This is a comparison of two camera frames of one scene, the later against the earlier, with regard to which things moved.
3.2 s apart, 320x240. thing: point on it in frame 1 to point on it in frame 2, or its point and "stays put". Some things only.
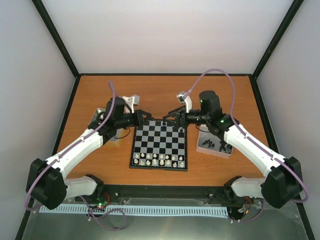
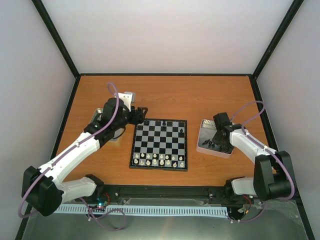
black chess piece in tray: (205, 142) stays put
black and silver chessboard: (156, 144) stays put
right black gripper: (180, 113) to (229, 148)
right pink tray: (209, 142) stays put
